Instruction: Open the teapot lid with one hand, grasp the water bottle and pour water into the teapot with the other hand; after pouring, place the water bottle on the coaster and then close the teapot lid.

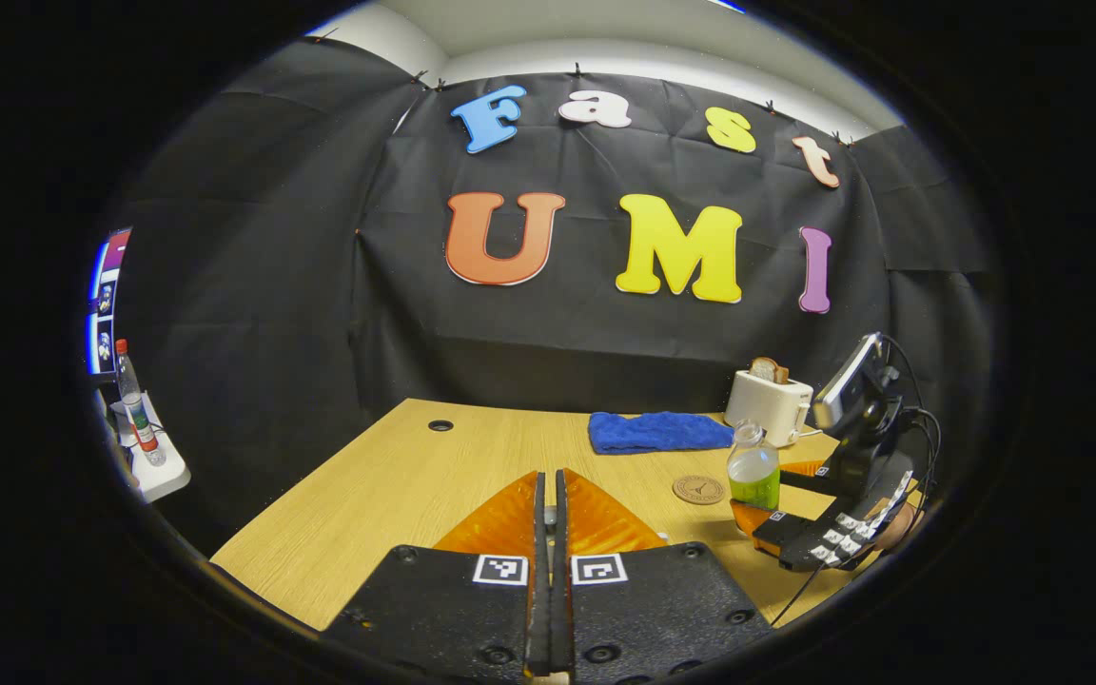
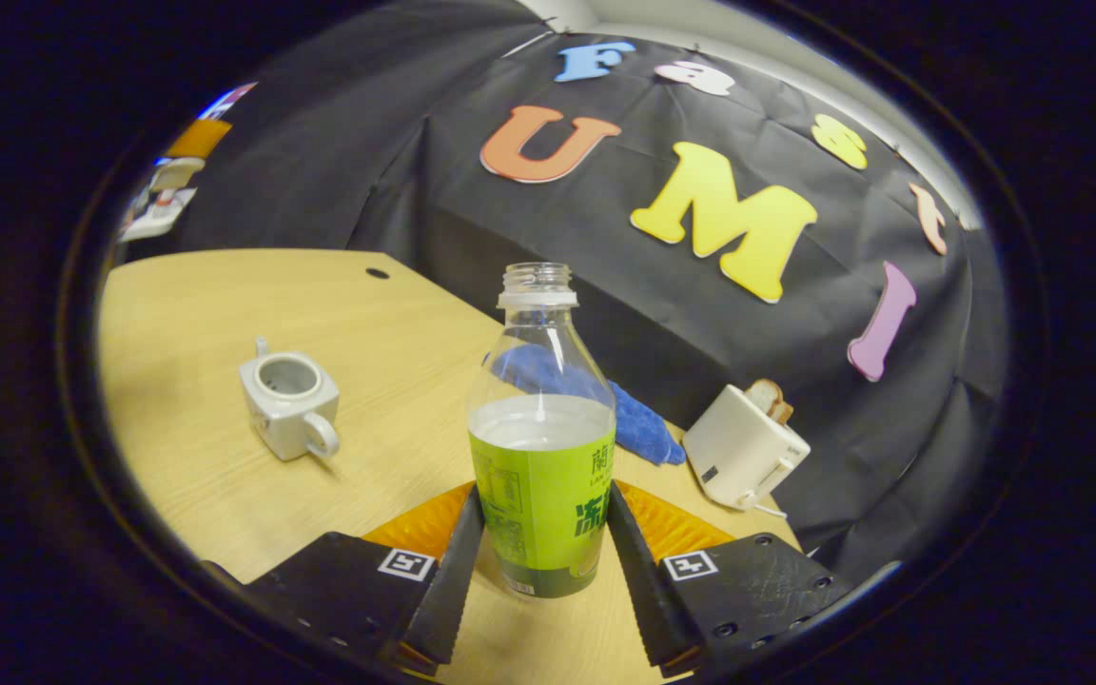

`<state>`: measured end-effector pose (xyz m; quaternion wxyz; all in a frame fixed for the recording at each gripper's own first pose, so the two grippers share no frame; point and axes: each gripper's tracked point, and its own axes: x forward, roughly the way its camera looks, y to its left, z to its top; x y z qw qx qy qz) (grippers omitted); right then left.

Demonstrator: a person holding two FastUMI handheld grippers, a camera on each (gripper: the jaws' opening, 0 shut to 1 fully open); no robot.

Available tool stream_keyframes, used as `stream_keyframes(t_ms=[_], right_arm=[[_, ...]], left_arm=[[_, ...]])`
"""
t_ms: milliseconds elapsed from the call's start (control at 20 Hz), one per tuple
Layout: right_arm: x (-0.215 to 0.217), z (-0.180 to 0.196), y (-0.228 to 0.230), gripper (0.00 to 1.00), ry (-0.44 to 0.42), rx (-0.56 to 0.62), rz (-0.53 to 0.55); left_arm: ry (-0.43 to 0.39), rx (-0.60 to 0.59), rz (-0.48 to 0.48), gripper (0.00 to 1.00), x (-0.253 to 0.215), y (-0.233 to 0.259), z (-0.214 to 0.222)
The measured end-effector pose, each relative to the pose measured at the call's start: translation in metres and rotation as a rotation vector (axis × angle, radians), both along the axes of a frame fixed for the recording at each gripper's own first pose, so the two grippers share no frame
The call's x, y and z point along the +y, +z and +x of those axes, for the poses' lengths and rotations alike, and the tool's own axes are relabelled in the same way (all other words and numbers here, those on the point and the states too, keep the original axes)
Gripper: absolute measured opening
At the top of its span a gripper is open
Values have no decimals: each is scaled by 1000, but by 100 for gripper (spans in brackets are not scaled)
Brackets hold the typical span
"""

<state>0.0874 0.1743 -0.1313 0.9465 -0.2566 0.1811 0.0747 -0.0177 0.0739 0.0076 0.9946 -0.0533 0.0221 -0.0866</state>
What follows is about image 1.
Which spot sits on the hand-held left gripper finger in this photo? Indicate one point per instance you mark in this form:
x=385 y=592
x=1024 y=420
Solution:
x=539 y=590
x=559 y=590

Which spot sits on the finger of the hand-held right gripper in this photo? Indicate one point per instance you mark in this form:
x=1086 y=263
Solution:
x=805 y=480
x=810 y=538

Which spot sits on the green label water bottle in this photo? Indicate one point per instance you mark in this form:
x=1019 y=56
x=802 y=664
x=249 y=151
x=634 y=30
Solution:
x=754 y=476

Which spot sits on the round wooden coaster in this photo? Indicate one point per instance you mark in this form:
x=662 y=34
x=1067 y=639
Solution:
x=698 y=489

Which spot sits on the clear bottle red cap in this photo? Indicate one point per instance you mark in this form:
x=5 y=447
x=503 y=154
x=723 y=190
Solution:
x=139 y=419

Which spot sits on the white toaster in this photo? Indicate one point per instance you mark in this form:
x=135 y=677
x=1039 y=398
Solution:
x=767 y=404

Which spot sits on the bread slice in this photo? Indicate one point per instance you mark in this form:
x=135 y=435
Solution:
x=765 y=369

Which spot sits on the blue towel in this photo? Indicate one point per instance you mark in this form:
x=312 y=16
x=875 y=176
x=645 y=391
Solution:
x=653 y=433

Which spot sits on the white side table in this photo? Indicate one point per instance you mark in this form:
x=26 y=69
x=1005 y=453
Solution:
x=163 y=476

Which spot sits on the black backdrop cloth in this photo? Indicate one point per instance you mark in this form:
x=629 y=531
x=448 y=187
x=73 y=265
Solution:
x=272 y=285

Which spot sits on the computer monitor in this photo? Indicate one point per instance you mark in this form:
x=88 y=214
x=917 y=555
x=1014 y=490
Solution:
x=110 y=295

